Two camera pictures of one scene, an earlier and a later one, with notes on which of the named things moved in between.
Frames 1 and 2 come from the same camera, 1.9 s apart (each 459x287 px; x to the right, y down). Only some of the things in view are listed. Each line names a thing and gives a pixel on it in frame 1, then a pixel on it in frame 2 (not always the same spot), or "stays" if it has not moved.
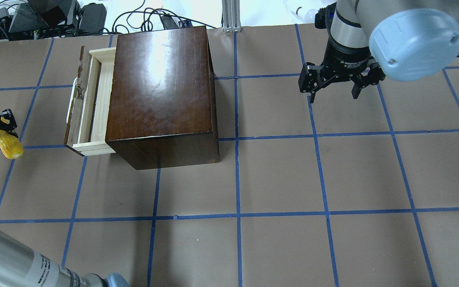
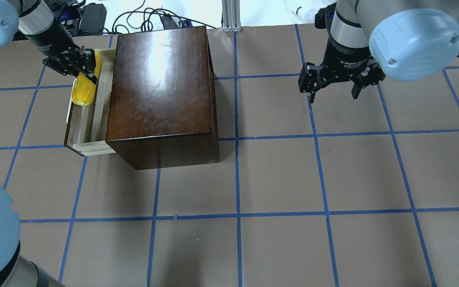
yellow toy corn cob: [10, 146] → [83, 87]
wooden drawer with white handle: [89, 103] stays
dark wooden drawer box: [162, 110] stays
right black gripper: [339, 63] stays
